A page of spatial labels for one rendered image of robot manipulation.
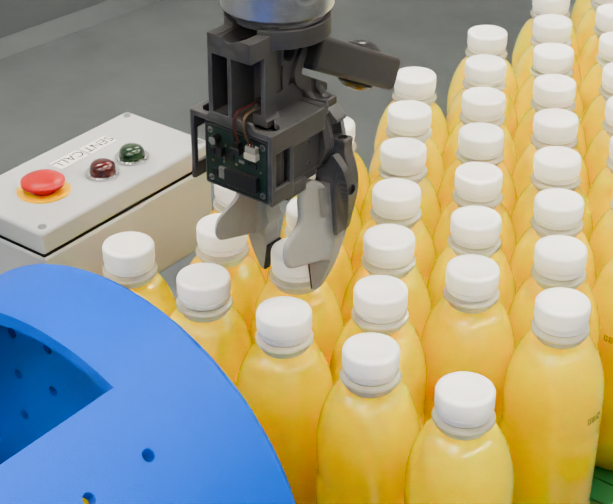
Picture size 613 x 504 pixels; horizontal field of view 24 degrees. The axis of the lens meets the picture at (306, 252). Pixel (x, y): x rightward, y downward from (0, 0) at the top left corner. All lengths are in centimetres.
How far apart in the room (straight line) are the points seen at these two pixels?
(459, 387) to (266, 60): 24
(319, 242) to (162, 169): 24
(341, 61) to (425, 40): 330
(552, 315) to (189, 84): 305
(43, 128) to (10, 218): 266
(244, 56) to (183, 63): 322
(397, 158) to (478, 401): 34
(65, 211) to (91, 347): 40
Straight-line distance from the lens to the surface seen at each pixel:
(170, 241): 126
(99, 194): 119
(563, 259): 108
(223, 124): 96
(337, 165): 100
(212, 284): 104
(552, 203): 116
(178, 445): 76
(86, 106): 392
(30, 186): 119
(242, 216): 105
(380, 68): 104
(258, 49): 93
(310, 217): 101
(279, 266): 106
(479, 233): 111
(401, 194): 116
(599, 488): 121
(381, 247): 108
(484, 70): 138
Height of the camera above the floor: 167
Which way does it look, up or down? 31 degrees down
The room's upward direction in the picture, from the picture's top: straight up
